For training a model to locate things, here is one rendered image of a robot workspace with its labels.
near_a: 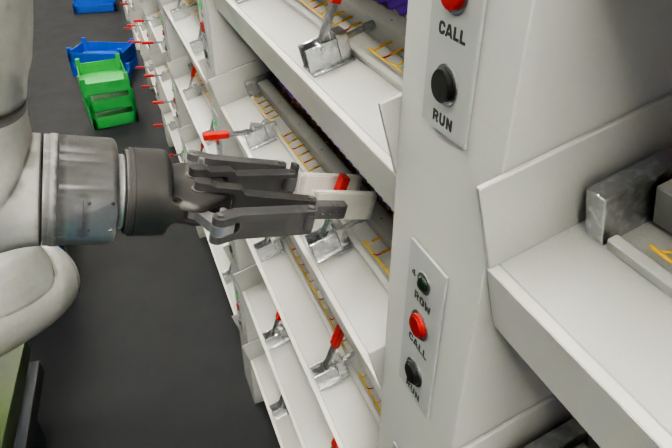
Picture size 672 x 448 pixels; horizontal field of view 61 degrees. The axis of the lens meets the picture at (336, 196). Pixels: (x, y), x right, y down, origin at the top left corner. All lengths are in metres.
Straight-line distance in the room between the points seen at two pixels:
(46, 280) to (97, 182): 0.71
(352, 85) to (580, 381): 0.29
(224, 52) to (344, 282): 0.49
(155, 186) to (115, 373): 1.13
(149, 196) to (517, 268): 0.30
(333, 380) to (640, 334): 0.52
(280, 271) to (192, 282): 0.90
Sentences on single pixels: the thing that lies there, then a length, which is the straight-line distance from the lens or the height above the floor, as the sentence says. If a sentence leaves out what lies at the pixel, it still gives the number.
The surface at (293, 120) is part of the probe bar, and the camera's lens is 0.79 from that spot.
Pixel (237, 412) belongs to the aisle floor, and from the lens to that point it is 1.42.
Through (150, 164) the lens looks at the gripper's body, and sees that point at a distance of 0.48.
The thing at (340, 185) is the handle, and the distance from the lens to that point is 0.56.
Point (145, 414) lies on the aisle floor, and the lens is 1.47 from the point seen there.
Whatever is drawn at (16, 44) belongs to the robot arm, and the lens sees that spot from 0.42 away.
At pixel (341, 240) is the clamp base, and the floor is 0.77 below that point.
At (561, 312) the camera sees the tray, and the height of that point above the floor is 0.96.
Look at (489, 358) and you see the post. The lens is 0.34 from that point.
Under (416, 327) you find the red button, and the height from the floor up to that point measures 0.87.
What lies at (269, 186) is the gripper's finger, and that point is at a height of 0.84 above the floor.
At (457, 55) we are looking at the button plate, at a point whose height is 1.04.
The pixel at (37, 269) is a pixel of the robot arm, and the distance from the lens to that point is 1.15.
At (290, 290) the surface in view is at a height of 0.56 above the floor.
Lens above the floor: 1.13
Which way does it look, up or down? 33 degrees down
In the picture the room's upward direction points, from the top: straight up
